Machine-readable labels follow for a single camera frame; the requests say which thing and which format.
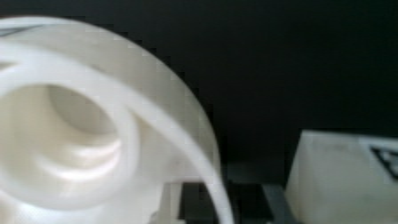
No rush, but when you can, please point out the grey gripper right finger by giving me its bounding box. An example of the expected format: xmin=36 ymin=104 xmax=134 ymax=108
xmin=228 ymin=163 xmax=296 ymax=224

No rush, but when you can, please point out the white stool leg middle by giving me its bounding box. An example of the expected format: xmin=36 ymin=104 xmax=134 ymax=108
xmin=287 ymin=131 xmax=398 ymax=224

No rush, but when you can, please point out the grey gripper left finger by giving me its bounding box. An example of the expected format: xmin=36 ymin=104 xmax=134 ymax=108
xmin=150 ymin=183 xmax=186 ymax=224

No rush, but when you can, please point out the white round stool seat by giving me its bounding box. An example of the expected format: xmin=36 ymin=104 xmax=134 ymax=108
xmin=0 ymin=16 xmax=235 ymax=224

